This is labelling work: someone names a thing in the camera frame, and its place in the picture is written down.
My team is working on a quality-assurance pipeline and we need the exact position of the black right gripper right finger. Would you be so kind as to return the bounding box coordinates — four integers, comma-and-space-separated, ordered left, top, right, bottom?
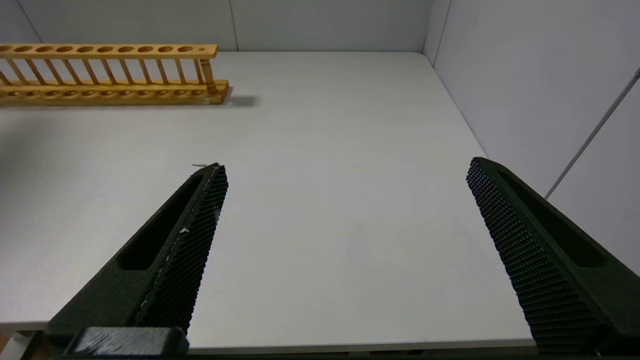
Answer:
465, 156, 640, 355

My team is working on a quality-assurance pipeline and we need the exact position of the wooden test tube rack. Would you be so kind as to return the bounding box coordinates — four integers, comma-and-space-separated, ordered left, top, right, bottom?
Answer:
0, 43, 230, 107

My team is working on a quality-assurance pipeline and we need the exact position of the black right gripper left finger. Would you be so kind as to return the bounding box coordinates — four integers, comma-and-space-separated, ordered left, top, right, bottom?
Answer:
42, 162, 230, 335

